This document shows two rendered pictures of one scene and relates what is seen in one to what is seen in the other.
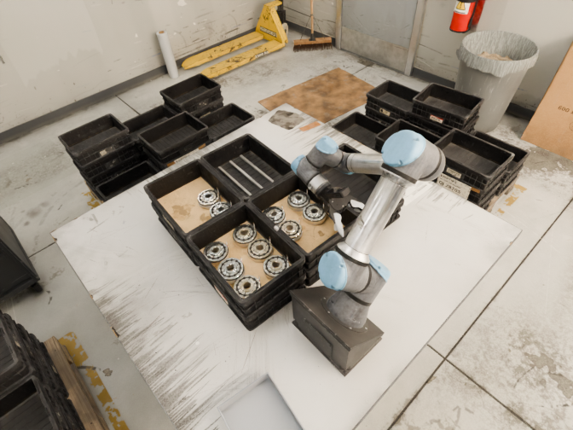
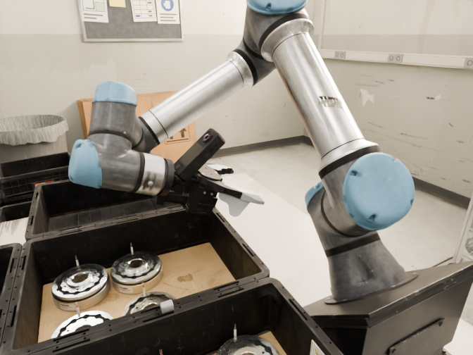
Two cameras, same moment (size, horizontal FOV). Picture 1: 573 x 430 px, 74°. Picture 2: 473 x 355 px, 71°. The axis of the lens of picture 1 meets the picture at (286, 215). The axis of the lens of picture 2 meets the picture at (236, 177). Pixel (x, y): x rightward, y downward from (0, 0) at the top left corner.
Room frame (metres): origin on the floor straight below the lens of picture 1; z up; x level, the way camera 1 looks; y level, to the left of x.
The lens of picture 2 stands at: (0.80, 0.40, 1.30)
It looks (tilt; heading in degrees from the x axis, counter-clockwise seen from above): 23 degrees down; 281
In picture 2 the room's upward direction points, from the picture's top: straight up
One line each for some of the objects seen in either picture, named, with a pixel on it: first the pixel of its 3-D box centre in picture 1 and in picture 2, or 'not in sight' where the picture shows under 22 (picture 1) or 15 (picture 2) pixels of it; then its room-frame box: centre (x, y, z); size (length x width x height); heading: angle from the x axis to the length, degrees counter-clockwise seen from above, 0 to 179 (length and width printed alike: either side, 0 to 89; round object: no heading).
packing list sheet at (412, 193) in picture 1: (395, 179); not in sight; (1.44, -0.58, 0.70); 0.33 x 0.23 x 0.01; 39
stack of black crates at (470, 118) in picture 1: (440, 126); (46, 198); (2.32, -1.20, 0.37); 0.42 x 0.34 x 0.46; 39
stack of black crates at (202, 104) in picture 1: (196, 113); not in sight; (2.78, 0.68, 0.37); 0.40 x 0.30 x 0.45; 129
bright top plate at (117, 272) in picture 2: (314, 212); (136, 266); (1.11, -0.12, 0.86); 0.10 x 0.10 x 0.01
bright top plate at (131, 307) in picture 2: (289, 229); (150, 313); (1.03, -0.01, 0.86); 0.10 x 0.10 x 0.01
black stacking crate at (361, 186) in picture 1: (351, 186); (121, 213); (1.25, -0.31, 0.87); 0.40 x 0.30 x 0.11; 36
